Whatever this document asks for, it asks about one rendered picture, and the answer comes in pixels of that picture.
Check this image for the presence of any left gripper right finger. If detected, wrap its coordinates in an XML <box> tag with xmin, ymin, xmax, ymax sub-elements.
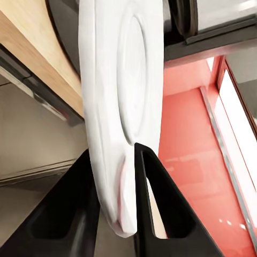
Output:
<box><xmin>134</xmin><ymin>142</ymin><xmax>225</xmax><ymax>257</ymax></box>

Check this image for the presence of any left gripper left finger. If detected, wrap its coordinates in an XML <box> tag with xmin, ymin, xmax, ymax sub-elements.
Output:
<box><xmin>0</xmin><ymin>148</ymin><xmax>101</xmax><ymax>257</ymax></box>

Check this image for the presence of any saucer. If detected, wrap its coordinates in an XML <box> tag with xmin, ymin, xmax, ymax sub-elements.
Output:
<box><xmin>78</xmin><ymin>0</ymin><xmax>164</xmax><ymax>238</ymax></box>

